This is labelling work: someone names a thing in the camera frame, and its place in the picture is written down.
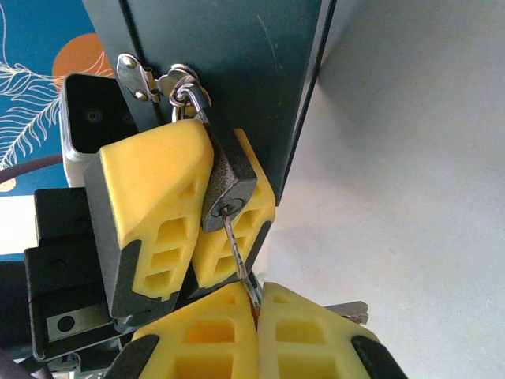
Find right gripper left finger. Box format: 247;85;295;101
103;282;260;379

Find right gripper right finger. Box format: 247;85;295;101
256;280;410;379

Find silver keys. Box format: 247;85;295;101
219;207;370;327

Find black padlock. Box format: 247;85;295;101
169;84;260;234

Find starry night tin box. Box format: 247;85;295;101
81;0;339;208

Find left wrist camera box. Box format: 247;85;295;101
58;73;139;186

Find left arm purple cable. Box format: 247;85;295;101
0;153;64;193

